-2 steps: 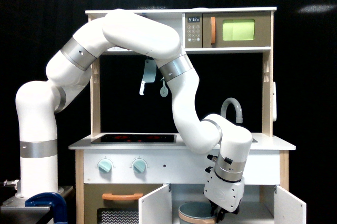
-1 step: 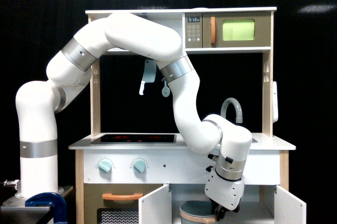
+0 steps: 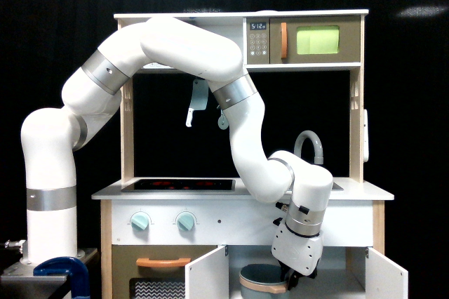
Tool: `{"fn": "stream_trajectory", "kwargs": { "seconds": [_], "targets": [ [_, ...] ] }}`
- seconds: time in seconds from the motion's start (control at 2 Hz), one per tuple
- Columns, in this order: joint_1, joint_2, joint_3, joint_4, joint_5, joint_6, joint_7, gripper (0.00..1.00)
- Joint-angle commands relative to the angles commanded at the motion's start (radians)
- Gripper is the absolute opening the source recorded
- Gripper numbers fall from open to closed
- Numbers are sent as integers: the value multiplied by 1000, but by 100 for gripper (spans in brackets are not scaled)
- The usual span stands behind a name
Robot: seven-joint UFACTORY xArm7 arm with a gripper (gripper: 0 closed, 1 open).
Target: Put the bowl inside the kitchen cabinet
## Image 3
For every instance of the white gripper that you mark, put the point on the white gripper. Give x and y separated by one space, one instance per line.
301 254

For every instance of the teal bowl with tan rim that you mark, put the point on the teal bowl with tan rim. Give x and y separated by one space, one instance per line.
262 281

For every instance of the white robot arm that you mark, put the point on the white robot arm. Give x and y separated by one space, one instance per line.
50 136

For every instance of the left white cabinet door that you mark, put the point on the left white cabinet door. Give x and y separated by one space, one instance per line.
208 276

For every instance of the white cabinet door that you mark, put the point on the white cabinet door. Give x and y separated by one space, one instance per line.
384 278
208 276

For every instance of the right white cabinet door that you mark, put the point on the right white cabinet door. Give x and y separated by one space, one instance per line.
384 278

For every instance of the white wooden toy kitchen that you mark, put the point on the white wooden toy kitchen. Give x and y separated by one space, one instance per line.
353 220

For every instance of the grey toy sink basin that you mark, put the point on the grey toy sink basin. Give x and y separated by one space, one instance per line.
337 187

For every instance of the right teal stove knob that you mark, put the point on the right teal stove knob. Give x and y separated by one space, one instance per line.
185 221

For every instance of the teal stove knob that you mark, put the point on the teal stove knob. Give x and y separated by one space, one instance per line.
185 221
140 221

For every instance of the grey toy faucet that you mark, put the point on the grey toy faucet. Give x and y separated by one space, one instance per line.
316 143

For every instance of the white side-mounted holder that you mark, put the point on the white side-mounted holder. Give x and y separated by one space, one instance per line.
365 136

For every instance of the left teal stove knob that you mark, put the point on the left teal stove knob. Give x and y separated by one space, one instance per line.
140 221

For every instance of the toy pizza cutter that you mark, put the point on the toy pizza cutter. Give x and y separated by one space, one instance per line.
222 121

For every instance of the black toy stovetop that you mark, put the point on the black toy stovetop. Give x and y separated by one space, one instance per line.
181 185

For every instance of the toy cleaver knife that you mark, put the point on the toy cleaver knife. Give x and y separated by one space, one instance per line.
199 99

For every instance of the blue clamp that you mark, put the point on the blue clamp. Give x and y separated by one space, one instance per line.
71 267

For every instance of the grey toy range hood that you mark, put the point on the grey toy range hood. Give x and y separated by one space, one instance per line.
155 65

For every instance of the toy oven door orange handle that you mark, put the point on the toy oven door orange handle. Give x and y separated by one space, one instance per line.
124 267

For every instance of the toy microwave with orange handle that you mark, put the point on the toy microwave with orange handle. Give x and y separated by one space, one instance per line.
297 40

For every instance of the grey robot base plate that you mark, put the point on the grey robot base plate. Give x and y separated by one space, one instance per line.
22 270

